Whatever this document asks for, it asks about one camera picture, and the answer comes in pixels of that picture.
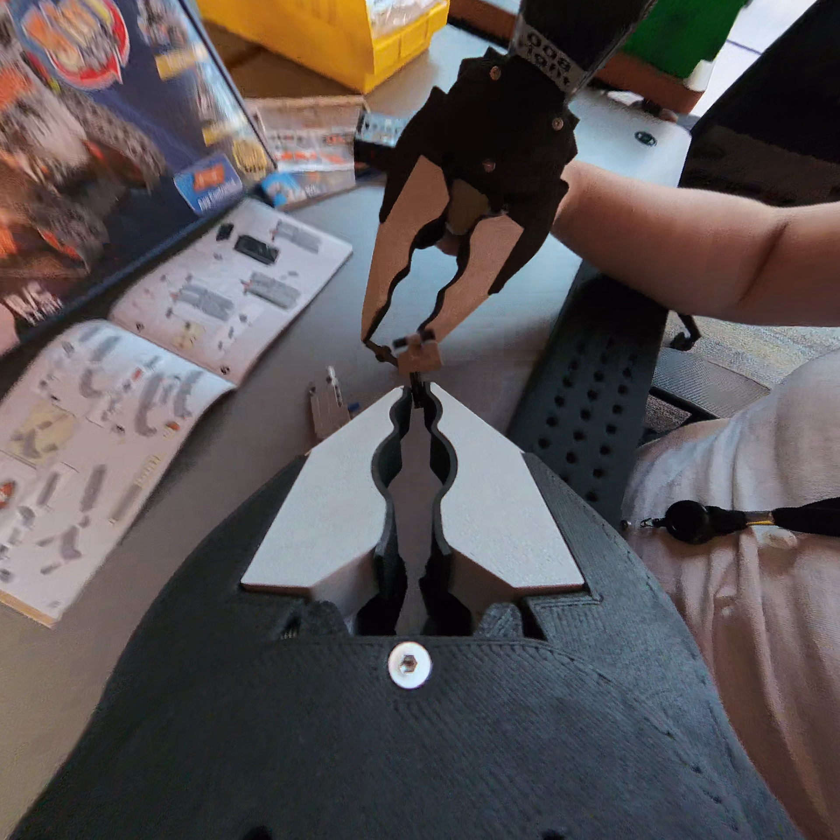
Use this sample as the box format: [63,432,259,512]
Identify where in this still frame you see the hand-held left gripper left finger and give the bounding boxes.
[241,386,412,634]

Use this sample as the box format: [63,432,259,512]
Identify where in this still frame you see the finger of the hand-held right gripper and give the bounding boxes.
[361,156,454,349]
[419,213,522,342]

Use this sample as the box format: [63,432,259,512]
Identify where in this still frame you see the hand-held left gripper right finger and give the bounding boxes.
[419,382,585,634]

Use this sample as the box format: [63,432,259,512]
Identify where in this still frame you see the small grey connector block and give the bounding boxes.
[364,330,442,378]

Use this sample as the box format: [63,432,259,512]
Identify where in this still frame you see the person's right forearm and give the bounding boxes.
[551,161,840,329]

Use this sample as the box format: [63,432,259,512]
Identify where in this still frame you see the black battery box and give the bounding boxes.
[353,110,406,179]

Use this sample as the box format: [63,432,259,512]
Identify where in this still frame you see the black perforated office chair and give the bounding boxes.
[508,262,775,529]

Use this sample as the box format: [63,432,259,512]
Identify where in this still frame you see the green plastic bin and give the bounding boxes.
[620,0,749,80]

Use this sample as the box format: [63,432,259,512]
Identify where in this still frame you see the black badge reel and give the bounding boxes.
[620,500,775,546]

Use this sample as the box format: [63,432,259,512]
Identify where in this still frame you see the yellow plastic bin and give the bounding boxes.
[197,0,450,93]

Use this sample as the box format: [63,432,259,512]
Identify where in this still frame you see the open instruction booklet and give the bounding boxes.
[0,197,355,627]

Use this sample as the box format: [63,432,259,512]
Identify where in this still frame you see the blue building kit box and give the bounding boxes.
[0,0,277,355]

